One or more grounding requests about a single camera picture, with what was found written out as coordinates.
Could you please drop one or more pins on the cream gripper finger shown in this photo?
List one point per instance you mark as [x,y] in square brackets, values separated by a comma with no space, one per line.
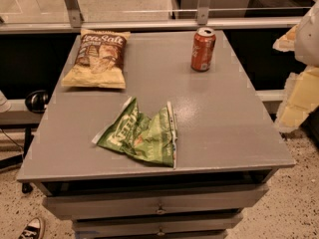
[301,98]
[286,42]

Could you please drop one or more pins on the red coke can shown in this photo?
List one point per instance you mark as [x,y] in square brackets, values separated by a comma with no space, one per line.
[202,49]

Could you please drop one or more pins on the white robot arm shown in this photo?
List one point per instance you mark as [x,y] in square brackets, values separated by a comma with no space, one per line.
[306,45]

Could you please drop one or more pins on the green crumpled chip bag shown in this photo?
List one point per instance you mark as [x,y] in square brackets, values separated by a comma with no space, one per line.
[140,137]

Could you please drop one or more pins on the brown sea salt chip bag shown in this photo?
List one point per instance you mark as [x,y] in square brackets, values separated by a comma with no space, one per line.
[100,60]

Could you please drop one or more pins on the grey drawer cabinet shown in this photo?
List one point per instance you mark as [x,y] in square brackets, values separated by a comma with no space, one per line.
[176,155]

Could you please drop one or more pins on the lower grey drawer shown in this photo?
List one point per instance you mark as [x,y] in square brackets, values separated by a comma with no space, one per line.
[158,226]

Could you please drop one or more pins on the grey drawer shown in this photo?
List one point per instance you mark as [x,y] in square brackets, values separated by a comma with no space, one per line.
[158,226]
[157,202]

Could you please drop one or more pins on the upper grey drawer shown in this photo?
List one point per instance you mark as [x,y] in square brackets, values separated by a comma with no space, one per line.
[157,202]

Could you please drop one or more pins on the black round object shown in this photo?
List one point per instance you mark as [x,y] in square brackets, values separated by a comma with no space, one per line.
[37,101]

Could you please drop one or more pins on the black and white sneaker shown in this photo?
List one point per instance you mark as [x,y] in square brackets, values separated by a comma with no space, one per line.
[34,229]

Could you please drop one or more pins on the metal railing frame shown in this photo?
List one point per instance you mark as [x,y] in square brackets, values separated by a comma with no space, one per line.
[70,16]

